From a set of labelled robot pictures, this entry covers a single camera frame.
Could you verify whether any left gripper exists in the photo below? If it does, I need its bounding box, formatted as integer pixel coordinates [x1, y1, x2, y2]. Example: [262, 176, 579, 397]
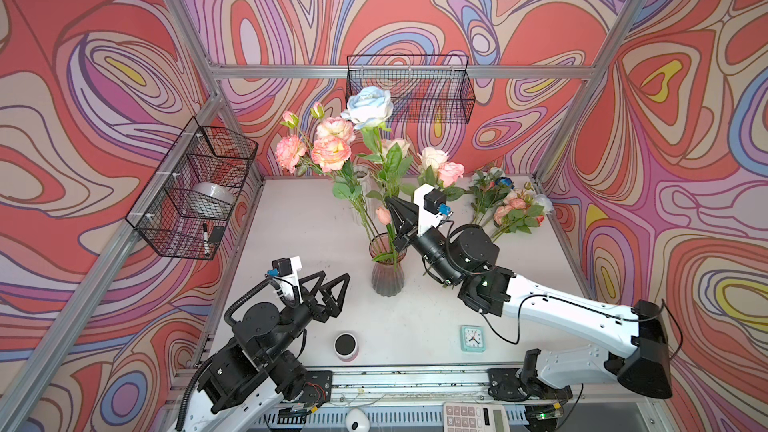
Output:
[260, 270, 347, 367]

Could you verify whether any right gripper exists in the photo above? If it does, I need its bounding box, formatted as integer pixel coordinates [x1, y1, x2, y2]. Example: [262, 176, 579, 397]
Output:
[385, 194, 463, 286]

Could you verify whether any peach tulip bud stem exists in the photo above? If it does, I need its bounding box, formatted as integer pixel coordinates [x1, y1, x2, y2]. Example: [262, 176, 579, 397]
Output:
[371, 206, 398, 265]

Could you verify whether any pink grey glass vase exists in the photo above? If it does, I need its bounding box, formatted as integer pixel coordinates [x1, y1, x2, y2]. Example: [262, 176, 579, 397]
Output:
[369, 233, 407, 297]

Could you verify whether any light pink rose stem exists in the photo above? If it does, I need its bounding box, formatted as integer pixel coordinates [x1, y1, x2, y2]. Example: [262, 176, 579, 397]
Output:
[418, 161, 465, 202]

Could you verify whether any cream pink rose stem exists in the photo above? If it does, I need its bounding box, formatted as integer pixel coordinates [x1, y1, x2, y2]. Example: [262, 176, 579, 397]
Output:
[419, 147, 449, 185]

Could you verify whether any cream white rose stem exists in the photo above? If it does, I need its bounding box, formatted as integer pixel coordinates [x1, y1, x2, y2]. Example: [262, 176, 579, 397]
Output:
[376, 138, 413, 197]

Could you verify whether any orange pink carnation spray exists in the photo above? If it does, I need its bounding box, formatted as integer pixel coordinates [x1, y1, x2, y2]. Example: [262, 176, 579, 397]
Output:
[275, 111, 378, 240]

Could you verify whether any pale blue white rose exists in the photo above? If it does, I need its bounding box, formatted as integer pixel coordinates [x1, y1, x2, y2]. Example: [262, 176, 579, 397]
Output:
[341, 86, 394, 241]

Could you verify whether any pink carnation spray stem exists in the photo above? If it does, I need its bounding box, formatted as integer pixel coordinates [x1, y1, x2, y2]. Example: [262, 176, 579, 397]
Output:
[310, 102, 355, 144]

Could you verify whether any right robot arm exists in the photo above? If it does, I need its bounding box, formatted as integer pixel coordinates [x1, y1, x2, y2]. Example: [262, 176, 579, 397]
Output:
[385, 186, 673, 402]

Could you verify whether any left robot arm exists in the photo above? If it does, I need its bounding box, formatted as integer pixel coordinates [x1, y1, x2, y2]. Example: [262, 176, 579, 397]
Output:
[170, 271, 350, 431]

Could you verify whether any white ribbed ceramic vase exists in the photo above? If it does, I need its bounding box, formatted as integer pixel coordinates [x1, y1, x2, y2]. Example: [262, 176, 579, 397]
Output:
[351, 165, 373, 226]

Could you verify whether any bunch of artificial flowers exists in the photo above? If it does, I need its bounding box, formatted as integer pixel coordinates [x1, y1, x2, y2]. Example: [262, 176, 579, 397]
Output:
[468, 167, 554, 241]

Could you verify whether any white round device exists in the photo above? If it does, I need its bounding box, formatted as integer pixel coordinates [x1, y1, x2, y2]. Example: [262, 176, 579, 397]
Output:
[344, 408, 371, 432]

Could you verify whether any mint green small clock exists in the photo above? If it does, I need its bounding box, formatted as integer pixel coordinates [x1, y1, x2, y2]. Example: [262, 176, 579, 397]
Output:
[460, 325, 486, 353]

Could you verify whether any white pink calculator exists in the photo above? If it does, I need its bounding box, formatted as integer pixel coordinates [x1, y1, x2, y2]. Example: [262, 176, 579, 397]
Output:
[442, 402, 510, 432]

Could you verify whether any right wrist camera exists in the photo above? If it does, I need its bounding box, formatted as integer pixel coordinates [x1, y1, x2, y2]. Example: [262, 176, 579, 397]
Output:
[413, 184, 453, 237]

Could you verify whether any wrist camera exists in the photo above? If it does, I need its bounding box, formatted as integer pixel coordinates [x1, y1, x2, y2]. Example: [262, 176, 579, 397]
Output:
[413, 184, 453, 237]
[267, 256, 302, 307]

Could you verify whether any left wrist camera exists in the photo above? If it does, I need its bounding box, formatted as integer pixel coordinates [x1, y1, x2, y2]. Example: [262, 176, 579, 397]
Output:
[267, 256, 302, 307]

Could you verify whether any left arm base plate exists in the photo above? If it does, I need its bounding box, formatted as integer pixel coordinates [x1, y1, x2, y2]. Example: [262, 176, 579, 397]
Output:
[278, 369, 333, 408]

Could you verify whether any black wire basket back wall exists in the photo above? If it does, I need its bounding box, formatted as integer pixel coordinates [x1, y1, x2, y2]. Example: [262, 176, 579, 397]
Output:
[346, 52, 476, 124]

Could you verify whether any black wire basket wall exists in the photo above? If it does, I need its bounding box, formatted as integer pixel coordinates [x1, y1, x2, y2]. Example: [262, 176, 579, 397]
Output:
[346, 52, 476, 124]
[126, 118, 258, 261]

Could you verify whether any black wire basket left wall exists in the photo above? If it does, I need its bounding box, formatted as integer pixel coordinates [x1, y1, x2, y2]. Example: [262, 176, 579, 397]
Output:
[126, 118, 258, 261]

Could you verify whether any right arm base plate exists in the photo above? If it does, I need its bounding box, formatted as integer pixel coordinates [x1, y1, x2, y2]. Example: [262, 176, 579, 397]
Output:
[487, 368, 573, 403]

